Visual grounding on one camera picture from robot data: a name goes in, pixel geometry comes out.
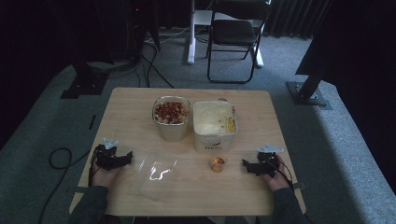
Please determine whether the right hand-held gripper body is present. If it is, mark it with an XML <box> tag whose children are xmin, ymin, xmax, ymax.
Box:
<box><xmin>255</xmin><ymin>143</ymin><xmax>281</xmax><ymax>179</ymax></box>

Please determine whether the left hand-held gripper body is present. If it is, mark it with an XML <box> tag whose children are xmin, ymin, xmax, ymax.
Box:
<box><xmin>94</xmin><ymin>137</ymin><xmax>123</xmax><ymax>172</ymax></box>

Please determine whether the person's left hand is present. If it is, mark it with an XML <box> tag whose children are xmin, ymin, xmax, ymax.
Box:
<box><xmin>91</xmin><ymin>152</ymin><xmax>123</xmax><ymax>189</ymax></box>

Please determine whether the person's right hand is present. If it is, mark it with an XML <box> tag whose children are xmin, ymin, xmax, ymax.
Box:
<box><xmin>262</xmin><ymin>154</ymin><xmax>293</xmax><ymax>192</ymax></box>

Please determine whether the clear plastic bag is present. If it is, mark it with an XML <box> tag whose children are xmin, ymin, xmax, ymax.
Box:
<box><xmin>129</xmin><ymin>150</ymin><xmax>179</xmax><ymax>202</ymax></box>

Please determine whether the cream plastic container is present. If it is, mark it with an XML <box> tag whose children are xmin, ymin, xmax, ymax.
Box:
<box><xmin>192</xmin><ymin>99</ymin><xmax>239</xmax><ymax>154</ymax></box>

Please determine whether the clear container of red snacks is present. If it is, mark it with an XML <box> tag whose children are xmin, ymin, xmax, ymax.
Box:
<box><xmin>151</xmin><ymin>95</ymin><xmax>191</xmax><ymax>143</ymax></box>

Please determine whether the black stand with base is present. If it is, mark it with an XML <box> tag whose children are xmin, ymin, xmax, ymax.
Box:
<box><xmin>60</xmin><ymin>46</ymin><xmax>110</xmax><ymax>100</ymax></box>
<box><xmin>285</xmin><ymin>46</ymin><xmax>333</xmax><ymax>111</ymax></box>

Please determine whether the black folding chair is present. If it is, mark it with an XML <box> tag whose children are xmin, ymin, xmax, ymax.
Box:
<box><xmin>205</xmin><ymin>0</ymin><xmax>271</xmax><ymax>85</ymax></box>

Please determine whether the dark curtain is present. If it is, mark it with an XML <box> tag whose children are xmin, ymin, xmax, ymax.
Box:
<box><xmin>264</xmin><ymin>0</ymin><xmax>334</xmax><ymax>41</ymax></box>

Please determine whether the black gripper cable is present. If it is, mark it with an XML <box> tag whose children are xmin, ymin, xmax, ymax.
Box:
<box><xmin>269</xmin><ymin>157</ymin><xmax>295</xmax><ymax>191</ymax></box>

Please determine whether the black floor cable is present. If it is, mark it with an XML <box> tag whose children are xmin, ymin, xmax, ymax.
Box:
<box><xmin>37</xmin><ymin>147</ymin><xmax>92</xmax><ymax>224</ymax></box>

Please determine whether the bundle of black cables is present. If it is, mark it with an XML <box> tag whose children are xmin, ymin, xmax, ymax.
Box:
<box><xmin>106</xmin><ymin>27</ymin><xmax>176</xmax><ymax>90</ymax></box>

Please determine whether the white desk frame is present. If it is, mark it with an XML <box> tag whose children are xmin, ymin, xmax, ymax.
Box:
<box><xmin>186</xmin><ymin>0</ymin><xmax>273</xmax><ymax>69</ymax></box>

